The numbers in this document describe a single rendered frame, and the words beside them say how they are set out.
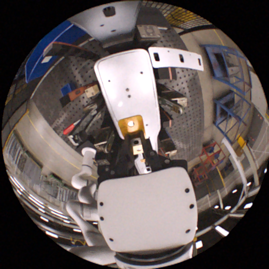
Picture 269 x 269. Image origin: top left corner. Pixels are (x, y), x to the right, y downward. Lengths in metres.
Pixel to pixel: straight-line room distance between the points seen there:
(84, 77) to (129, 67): 0.44
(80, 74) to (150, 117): 0.61
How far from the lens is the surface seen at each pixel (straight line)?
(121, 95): 0.38
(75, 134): 0.26
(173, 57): 0.42
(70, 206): 0.46
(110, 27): 0.28
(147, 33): 0.36
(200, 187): 8.11
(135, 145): 0.15
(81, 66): 0.76
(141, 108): 0.40
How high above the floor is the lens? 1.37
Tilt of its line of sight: 50 degrees down
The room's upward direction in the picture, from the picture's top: 171 degrees clockwise
